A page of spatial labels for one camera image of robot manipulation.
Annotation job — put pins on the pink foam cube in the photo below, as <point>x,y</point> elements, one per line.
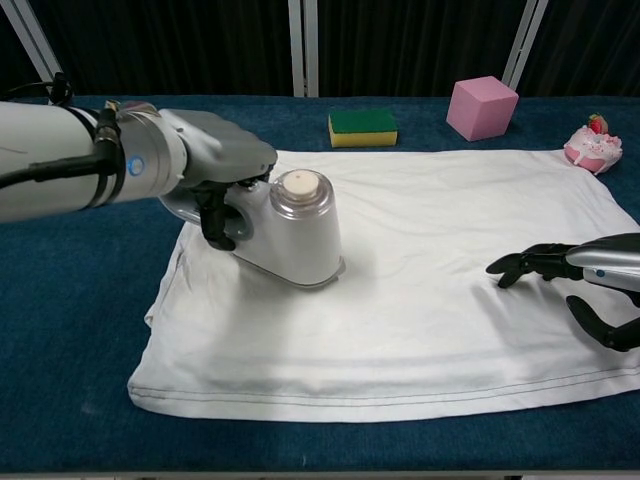
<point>480,112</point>

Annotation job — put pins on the pink toy cake with strawberry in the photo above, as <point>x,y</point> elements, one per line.
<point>592,150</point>

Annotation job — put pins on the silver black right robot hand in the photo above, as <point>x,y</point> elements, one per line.
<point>610,260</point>

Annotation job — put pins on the blue felt table cover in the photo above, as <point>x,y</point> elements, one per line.
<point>75,350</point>

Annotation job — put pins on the white cloth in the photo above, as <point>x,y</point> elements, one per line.
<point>400,325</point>

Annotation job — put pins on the white metal frame post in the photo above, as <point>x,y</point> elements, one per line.
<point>30,35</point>
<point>304,45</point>
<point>522,45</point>

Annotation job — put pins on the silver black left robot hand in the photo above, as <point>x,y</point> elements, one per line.
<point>220,145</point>

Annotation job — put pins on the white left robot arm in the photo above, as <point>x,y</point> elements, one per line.
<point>45,135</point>

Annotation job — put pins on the white handheld steam iron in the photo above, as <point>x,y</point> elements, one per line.
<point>305,235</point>

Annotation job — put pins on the black curtain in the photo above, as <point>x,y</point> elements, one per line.
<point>175,45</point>

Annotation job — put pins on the green and yellow sponge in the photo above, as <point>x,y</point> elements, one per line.
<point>362,129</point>

